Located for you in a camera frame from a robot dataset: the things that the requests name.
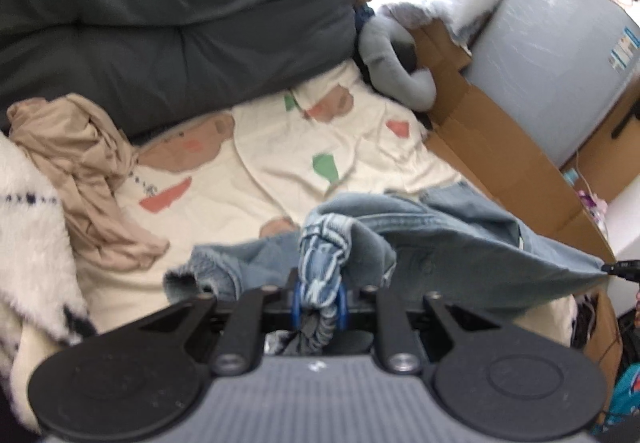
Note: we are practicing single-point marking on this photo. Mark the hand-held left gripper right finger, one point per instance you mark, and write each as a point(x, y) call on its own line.
point(342, 310)

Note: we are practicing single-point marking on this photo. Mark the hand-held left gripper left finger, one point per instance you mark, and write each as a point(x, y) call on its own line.
point(295, 308)

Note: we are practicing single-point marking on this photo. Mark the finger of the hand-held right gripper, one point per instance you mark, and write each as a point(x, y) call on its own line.
point(622, 269)

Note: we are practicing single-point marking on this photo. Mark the light blue jeans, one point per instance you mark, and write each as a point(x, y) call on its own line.
point(450, 248)

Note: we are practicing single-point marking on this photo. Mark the teal printed cloth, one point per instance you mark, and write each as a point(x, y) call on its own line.
point(630, 388)

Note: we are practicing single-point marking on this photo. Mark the cream printed bed sheet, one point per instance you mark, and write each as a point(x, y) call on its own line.
point(280, 148)

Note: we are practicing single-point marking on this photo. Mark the brown cardboard box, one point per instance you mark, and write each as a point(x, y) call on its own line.
point(490, 143)

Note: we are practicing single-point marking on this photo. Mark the beige crumpled garment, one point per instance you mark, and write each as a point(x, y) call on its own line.
point(85, 163)

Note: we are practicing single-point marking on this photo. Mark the grey plush toy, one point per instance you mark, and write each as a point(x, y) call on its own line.
point(380, 53)

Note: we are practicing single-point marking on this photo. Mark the white fluffy blanket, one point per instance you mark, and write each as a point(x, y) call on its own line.
point(30, 248)

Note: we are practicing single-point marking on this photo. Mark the dark grey duvet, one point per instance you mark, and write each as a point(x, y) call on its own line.
point(175, 23)

